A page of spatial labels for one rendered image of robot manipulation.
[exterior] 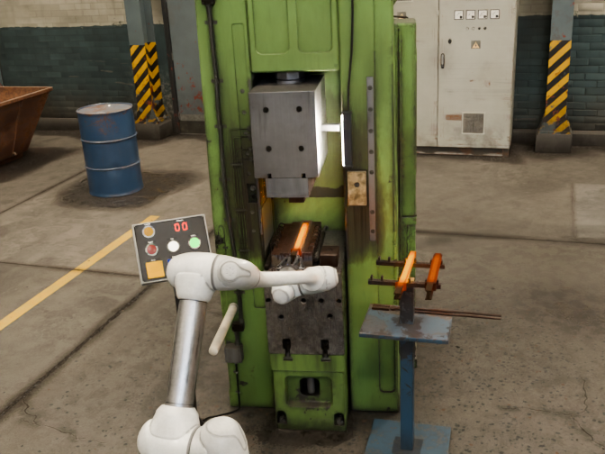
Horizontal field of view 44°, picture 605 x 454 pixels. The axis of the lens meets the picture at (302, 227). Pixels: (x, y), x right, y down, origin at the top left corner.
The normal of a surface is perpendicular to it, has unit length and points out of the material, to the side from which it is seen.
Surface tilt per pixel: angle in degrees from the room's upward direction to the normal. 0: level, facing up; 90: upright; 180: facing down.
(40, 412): 0
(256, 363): 90
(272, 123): 90
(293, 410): 90
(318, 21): 90
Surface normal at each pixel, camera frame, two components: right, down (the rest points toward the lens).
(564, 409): -0.05, -0.93
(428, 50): -0.28, 0.36
